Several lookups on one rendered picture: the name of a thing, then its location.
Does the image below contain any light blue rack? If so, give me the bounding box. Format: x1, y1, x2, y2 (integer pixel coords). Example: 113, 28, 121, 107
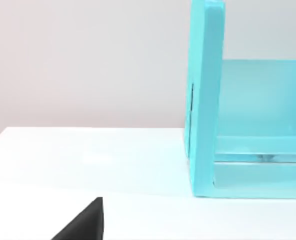
183, 0, 296, 200

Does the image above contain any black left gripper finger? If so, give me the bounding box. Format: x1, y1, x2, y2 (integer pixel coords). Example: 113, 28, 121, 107
50, 196, 105, 240

